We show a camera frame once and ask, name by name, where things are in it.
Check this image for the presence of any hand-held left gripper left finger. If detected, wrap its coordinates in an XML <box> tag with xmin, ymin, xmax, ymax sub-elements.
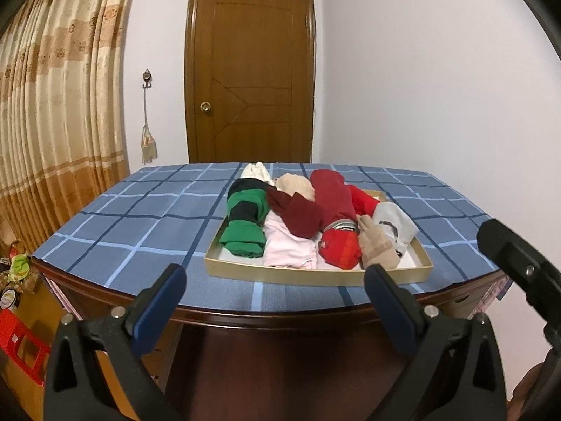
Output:
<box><xmin>44</xmin><ymin>263</ymin><xmax>188</xmax><ymax>421</ymax></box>

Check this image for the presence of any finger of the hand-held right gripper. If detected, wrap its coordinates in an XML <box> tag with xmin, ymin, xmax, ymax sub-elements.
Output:
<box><xmin>477</xmin><ymin>218</ymin><xmax>561</xmax><ymax>329</ymax></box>

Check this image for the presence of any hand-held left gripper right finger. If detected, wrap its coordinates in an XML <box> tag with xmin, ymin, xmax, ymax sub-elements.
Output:
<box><xmin>364</xmin><ymin>264</ymin><xmax>509</xmax><ymax>421</ymax></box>

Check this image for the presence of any tan underwear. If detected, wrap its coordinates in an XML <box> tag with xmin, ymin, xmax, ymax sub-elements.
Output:
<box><xmin>356</xmin><ymin>214</ymin><xmax>401</xmax><ymax>269</ymax></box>

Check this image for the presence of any red underwear grey striped waistband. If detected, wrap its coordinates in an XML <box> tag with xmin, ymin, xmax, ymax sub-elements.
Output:
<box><xmin>318</xmin><ymin>219</ymin><xmax>364</xmax><ymax>270</ymax></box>

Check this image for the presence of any shallow wooden tray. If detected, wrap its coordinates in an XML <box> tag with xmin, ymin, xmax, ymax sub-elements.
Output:
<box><xmin>205</xmin><ymin>188</ymin><xmax>434</xmax><ymax>287</ymax></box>

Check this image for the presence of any green black striped underwear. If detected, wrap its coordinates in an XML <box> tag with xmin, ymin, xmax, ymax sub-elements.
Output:
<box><xmin>218</xmin><ymin>178</ymin><xmax>269</xmax><ymax>259</ymax></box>

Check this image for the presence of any bright red underwear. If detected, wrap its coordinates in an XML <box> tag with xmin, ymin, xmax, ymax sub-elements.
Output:
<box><xmin>348</xmin><ymin>185</ymin><xmax>381</xmax><ymax>218</ymax></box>

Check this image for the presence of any dark wooden desk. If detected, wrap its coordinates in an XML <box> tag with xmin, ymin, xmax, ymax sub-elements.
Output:
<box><xmin>28</xmin><ymin>256</ymin><xmax>509</xmax><ymax>421</ymax></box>
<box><xmin>177</xmin><ymin>316</ymin><xmax>439</xmax><ymax>421</ymax></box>

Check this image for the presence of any pale pink underwear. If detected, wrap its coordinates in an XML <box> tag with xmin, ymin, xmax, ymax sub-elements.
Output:
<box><xmin>262</xmin><ymin>210</ymin><xmax>318</xmax><ymax>269</ymax></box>

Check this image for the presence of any maroon underwear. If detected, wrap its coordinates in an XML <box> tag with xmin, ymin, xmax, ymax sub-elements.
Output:
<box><xmin>266</xmin><ymin>188</ymin><xmax>324</xmax><ymax>238</ymax></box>

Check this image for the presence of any dark red underwear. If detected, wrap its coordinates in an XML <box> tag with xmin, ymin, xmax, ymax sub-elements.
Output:
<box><xmin>310</xmin><ymin>169</ymin><xmax>358</xmax><ymax>231</ymax></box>

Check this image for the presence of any beige underwear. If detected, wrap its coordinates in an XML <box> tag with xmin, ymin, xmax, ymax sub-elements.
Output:
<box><xmin>275</xmin><ymin>173</ymin><xmax>316</xmax><ymax>202</ymax></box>

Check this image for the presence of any cream white underwear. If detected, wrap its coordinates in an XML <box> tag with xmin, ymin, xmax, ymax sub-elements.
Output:
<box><xmin>240</xmin><ymin>162</ymin><xmax>276</xmax><ymax>185</ymax></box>

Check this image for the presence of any person's right forearm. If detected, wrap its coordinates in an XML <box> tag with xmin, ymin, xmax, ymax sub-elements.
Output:
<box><xmin>511</xmin><ymin>362</ymin><xmax>548</xmax><ymax>408</ymax></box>

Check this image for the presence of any pink patterned cloth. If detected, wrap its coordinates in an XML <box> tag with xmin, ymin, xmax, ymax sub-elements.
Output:
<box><xmin>475</xmin><ymin>272</ymin><xmax>511</xmax><ymax>312</ymax></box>
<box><xmin>41</xmin><ymin>272</ymin><xmax>84</xmax><ymax>322</ymax></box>

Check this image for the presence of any blue plaid tablecloth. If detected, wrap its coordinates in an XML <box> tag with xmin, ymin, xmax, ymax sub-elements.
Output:
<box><xmin>32</xmin><ymin>162</ymin><xmax>505</xmax><ymax>316</ymax></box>

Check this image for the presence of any green yellow cloth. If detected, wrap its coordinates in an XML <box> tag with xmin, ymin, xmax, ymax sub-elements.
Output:
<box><xmin>9</xmin><ymin>254</ymin><xmax>31</xmax><ymax>280</ymax></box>

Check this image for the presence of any red plastic stool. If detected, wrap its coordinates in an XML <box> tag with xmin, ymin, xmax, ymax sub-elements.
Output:
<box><xmin>0</xmin><ymin>309</ymin><xmax>52</xmax><ymax>387</ymax></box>

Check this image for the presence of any beige curtain tassel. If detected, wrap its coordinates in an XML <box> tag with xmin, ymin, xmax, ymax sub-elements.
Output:
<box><xmin>140</xmin><ymin>88</ymin><xmax>157</xmax><ymax>166</ymax></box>

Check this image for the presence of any beige patterned curtain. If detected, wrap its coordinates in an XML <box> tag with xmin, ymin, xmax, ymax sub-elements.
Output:
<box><xmin>0</xmin><ymin>0</ymin><xmax>137</xmax><ymax>255</ymax></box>

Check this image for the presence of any brown wooden door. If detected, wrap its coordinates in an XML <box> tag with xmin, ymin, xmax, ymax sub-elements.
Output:
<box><xmin>186</xmin><ymin>0</ymin><xmax>317</xmax><ymax>164</ymax></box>

